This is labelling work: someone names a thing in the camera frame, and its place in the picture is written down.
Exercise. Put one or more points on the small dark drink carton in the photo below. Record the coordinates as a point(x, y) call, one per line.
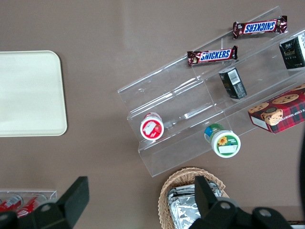
point(234, 83)
point(293, 53)

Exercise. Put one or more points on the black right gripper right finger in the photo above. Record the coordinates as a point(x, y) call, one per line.
point(207, 205)

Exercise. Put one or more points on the clear acrylic bottle rack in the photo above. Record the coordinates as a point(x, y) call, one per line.
point(51, 193)

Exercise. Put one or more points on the Snickers chocolate bar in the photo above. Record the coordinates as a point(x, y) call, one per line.
point(214, 55)
point(259, 27)

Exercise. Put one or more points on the clear acrylic stepped display stand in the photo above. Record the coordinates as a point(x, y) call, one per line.
point(171, 100)

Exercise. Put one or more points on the red tartan cookie box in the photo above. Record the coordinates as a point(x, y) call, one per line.
point(281, 112)

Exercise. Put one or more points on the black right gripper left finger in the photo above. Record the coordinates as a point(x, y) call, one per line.
point(71, 205)

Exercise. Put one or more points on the red lid yogurt cup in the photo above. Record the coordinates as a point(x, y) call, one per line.
point(152, 127)

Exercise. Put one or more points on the green lid yogurt cup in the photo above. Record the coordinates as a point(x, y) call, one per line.
point(225, 143)

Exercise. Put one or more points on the cream plastic serving tray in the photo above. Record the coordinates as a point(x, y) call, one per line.
point(31, 93)

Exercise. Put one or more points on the light oval wicker basket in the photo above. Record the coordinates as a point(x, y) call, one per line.
point(181, 176)

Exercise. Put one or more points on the foil wrapped package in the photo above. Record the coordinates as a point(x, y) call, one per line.
point(183, 212)
point(181, 190)

